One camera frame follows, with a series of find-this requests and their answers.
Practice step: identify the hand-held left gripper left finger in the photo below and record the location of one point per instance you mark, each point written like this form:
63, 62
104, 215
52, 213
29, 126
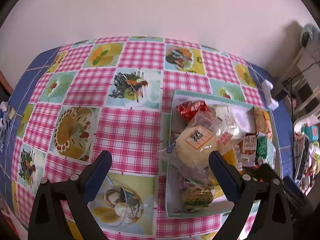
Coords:
96, 177

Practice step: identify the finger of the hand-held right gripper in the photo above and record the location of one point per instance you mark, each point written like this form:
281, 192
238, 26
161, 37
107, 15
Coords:
296, 195
267, 173

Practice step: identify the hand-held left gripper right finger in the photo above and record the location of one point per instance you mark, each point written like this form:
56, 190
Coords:
225, 177

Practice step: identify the round pastry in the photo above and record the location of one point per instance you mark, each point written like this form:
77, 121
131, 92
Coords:
195, 145

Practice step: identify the white box with green rim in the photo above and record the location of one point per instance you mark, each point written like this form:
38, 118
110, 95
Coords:
175, 197

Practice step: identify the light green snack packet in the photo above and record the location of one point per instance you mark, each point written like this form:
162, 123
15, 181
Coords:
266, 151

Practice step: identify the orange brown snack packet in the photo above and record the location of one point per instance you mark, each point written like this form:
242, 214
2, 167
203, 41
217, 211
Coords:
248, 150

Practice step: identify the beige green cartoon snack packet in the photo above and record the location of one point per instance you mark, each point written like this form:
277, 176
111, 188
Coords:
198, 197

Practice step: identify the colourful toys heap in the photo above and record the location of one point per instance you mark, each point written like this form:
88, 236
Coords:
308, 155

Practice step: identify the pink checked tablecloth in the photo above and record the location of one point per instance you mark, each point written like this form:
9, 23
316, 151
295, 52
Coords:
130, 130

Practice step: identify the red snack packet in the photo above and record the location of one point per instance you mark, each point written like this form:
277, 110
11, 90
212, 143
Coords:
191, 110

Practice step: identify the white block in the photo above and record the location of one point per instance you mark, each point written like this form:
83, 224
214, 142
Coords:
270, 95

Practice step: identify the crumpled blue white packet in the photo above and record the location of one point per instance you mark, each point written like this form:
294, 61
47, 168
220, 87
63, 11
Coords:
3, 127

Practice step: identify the white furniture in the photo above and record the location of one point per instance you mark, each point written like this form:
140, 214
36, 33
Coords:
305, 75

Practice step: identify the salmon pole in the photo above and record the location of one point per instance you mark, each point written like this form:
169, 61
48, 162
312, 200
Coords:
5, 82

